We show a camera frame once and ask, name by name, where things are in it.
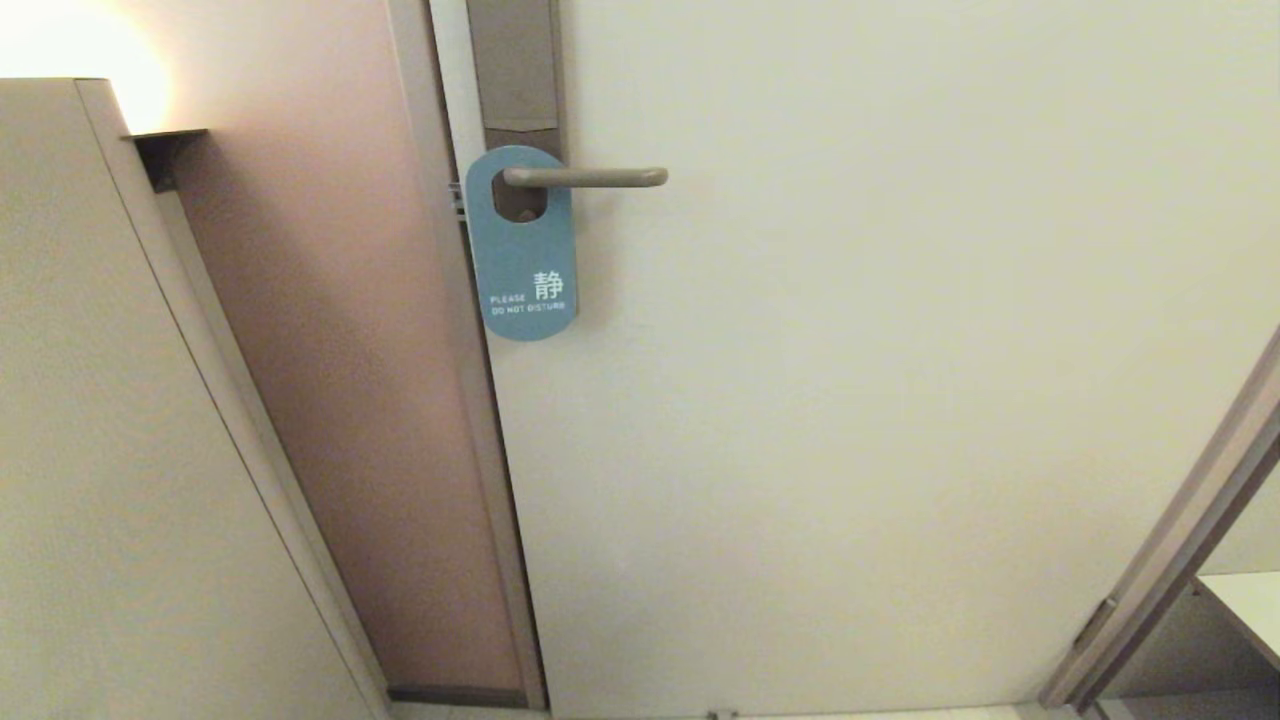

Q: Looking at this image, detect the dark wall lamp fixture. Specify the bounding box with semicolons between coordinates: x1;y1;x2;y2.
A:
122;128;209;193

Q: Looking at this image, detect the blue and white door hanger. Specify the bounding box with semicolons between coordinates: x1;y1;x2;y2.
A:
464;146;579;342

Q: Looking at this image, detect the white room door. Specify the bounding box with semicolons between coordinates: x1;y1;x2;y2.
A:
428;0;1280;719

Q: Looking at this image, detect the beige metal door handle lever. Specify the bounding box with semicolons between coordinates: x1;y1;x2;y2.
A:
500;166;669;191

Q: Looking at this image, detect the bronze door lock plate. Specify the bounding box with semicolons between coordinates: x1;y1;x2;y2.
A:
465;0;567;223

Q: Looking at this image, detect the small metal frame hinge plate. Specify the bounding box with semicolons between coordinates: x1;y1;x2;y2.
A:
1075;597;1119;649

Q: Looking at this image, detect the beige cabinet panel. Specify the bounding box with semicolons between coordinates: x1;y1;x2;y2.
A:
0;77;391;720

